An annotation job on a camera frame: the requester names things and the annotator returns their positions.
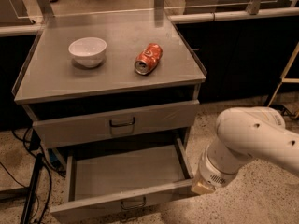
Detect black floor cables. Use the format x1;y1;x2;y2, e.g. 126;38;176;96
0;126;67;224

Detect grey top drawer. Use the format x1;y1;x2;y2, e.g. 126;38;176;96
34;100;199;148

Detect wooden wheeled stand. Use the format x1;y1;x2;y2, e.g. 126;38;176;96
264;42;299;107

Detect white ceramic bowl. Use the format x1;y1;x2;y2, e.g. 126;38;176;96
68;37;107;68

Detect grey drawer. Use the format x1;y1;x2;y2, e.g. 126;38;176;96
50;133;193;224
34;100;199;148

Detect grey metal drawer cabinet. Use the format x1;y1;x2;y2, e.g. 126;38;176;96
11;8;208;161

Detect black power strip bar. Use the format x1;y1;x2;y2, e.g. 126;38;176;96
20;154;43;224

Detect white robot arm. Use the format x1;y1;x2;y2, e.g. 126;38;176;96
191;106;299;195

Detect crushed orange soda can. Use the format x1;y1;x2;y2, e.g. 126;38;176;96
135;43;163;76

